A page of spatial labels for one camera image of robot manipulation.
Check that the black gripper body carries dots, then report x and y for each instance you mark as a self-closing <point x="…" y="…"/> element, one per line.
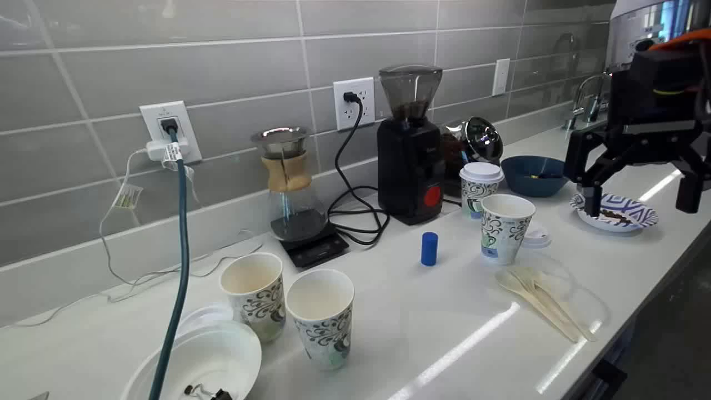
<point x="651" y="102"/>

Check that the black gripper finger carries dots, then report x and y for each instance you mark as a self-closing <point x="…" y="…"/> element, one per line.
<point x="690" y="196"/>
<point x="590" y="196"/>

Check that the white plastic cup lid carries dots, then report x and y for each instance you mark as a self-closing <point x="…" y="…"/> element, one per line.
<point x="536" y="236"/>

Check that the lidded patterned paper cup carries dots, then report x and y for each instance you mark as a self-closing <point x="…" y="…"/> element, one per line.
<point x="478" y="189"/>

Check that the blue patterned plate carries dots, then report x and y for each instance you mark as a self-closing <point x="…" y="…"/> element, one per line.
<point x="629" y="213"/>

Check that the dark blue bowl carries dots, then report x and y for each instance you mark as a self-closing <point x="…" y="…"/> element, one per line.
<point x="534" y="179"/>

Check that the chrome faucet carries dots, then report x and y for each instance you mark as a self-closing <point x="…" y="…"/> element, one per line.
<point x="590" y="102"/>

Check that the pale wooden fork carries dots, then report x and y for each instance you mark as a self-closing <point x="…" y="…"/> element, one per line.
<point x="524" y="280"/>

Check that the wooden stir sticks bag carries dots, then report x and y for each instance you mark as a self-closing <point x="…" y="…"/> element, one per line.
<point x="511" y="280"/>

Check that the shiny dark round appliance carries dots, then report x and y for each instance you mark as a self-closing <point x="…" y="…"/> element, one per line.
<point x="480" y="140"/>

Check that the blue plastic cylinder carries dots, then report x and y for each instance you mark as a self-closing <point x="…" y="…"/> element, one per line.
<point x="430" y="249"/>

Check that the black coffee grinder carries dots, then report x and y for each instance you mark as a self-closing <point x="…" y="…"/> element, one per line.
<point x="408" y="170"/>

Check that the black coffee scale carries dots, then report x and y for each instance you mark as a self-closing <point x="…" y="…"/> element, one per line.
<point x="314" y="246"/>

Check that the glass pour-over carafe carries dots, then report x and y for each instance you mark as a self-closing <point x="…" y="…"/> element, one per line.
<point x="286" y="179"/>

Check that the white bowl patterned outside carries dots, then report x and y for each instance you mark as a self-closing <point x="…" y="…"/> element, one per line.
<point x="213" y="355"/>

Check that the white plug adapter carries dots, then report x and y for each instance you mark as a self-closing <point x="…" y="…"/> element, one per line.
<point x="160" y="152"/>

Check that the white wall outlet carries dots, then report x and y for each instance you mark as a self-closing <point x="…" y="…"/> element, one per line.
<point x="189" y="118"/>
<point x="501" y="76"/>
<point x="346" y="114"/>

